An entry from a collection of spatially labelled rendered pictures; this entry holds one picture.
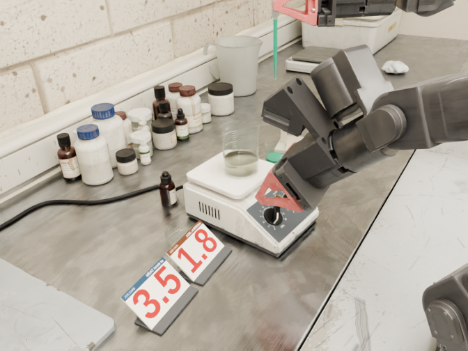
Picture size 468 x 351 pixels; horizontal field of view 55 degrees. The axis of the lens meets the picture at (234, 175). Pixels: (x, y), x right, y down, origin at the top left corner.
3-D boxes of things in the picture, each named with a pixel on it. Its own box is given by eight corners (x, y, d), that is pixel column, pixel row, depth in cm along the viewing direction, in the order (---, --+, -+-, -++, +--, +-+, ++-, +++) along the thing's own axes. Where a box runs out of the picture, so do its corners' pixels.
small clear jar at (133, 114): (133, 132, 113) (129, 108, 110) (156, 131, 113) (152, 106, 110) (129, 143, 108) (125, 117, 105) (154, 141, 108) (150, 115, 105)
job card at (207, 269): (232, 250, 73) (231, 230, 71) (202, 286, 66) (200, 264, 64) (200, 239, 75) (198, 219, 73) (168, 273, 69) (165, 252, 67)
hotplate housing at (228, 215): (319, 220, 79) (322, 181, 75) (277, 261, 70) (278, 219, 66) (221, 182, 91) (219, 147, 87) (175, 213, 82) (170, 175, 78)
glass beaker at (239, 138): (236, 186, 73) (235, 139, 69) (215, 171, 78) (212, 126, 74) (270, 173, 77) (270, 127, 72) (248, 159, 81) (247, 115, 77)
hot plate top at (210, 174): (281, 170, 79) (281, 165, 78) (239, 201, 71) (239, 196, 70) (228, 152, 85) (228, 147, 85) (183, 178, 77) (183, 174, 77)
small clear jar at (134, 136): (130, 154, 103) (127, 133, 101) (149, 148, 105) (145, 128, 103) (137, 161, 100) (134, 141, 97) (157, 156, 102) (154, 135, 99)
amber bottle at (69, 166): (61, 175, 96) (50, 134, 91) (80, 170, 98) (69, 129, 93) (65, 183, 93) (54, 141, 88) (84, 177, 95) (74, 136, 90)
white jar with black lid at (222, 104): (237, 114, 121) (235, 88, 117) (212, 118, 120) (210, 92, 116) (230, 105, 127) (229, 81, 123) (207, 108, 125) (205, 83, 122)
